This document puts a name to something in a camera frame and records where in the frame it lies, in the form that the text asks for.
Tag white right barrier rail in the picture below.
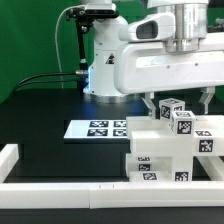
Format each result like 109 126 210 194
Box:
198 156 224 181

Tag white chair back frame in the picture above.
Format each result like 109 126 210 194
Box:
126 115 224 157

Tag black cables on table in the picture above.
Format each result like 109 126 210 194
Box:
11 70 84 96

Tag grey camera cable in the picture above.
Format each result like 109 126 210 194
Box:
54 4 81 89

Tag white front barrier rail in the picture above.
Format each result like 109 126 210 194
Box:
0 181 224 209

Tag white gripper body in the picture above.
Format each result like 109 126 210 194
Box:
114 12 224 94

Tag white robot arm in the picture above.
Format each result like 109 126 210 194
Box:
114 0 224 117

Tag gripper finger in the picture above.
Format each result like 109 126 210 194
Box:
199 87 215 115
142 93 156 119

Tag white left barrier rail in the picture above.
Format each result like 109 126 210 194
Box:
0 144 19 184

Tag white barrier rail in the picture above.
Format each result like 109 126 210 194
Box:
0 181 224 209
198 156 224 181
0 144 19 184

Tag white seat block with pegs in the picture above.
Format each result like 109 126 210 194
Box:
172 156 193 182

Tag white tagged cube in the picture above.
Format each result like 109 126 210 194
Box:
170 111 196 135
159 98 185 119

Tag black camera on stand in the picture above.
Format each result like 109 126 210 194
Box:
66 3 119 20

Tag white chair seat plate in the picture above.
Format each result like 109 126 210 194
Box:
64 120 127 143

